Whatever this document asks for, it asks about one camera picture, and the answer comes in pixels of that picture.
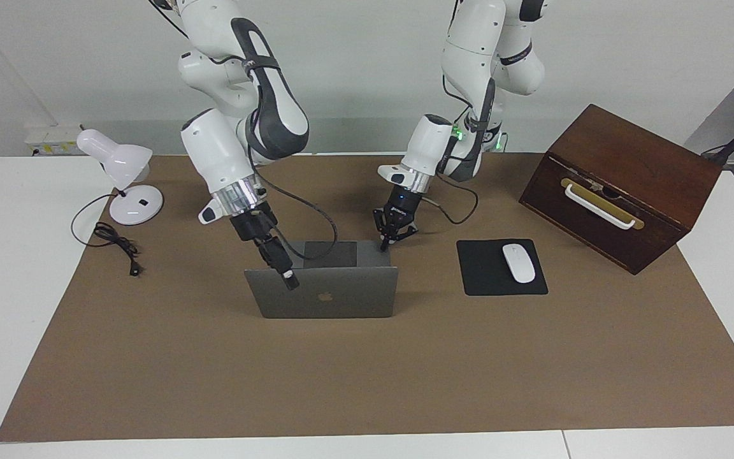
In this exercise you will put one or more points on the silver laptop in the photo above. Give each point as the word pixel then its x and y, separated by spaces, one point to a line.
pixel 354 293

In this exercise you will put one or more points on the white power strip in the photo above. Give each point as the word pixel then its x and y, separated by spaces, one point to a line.
pixel 55 137

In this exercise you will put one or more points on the dark wooden box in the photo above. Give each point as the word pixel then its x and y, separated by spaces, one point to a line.
pixel 660 185

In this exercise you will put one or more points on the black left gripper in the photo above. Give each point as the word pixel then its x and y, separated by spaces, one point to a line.
pixel 399 210

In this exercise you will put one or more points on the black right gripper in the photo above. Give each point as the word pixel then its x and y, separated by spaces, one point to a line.
pixel 255 226

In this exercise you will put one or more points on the brown table mat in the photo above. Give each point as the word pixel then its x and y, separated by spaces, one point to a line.
pixel 341 382

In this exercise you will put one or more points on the white computer mouse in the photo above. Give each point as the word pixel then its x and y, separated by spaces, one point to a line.
pixel 518 262

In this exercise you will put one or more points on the black mouse pad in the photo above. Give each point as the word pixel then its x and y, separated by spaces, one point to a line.
pixel 478 274

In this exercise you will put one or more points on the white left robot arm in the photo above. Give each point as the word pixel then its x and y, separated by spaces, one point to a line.
pixel 469 38

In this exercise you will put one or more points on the white desk lamp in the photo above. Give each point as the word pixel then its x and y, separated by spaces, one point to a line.
pixel 137 204

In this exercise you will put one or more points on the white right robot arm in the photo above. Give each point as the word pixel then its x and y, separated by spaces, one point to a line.
pixel 220 153

